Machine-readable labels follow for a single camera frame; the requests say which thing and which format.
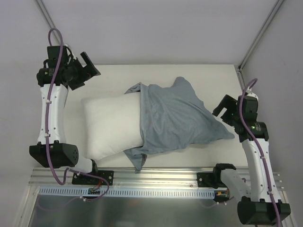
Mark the white pillow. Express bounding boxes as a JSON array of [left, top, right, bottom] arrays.
[[81, 92, 143, 161]]

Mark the grey-blue pillowcase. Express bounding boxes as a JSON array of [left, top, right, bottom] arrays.
[[124, 77, 235, 173]]

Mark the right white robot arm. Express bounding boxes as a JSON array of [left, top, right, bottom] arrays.
[[212, 95, 291, 227]]

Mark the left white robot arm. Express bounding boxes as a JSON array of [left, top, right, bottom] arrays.
[[29, 46, 100, 184]]

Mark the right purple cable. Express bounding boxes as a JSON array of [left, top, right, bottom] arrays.
[[201, 78, 284, 225]]

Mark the left aluminium frame post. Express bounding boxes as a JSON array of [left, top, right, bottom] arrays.
[[35, 0, 76, 70]]

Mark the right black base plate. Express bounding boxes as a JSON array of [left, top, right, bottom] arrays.
[[196, 172, 226, 189]]

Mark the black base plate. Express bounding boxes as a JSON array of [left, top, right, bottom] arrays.
[[196, 172, 226, 189], [71, 170, 114, 186]]

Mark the aluminium mounting rail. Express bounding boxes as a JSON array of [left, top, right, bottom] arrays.
[[28, 167, 285, 191]]

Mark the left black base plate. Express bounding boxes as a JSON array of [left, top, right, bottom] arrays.
[[71, 170, 114, 186]]

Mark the white slotted cable duct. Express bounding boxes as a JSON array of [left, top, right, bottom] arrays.
[[38, 186, 215, 200]]

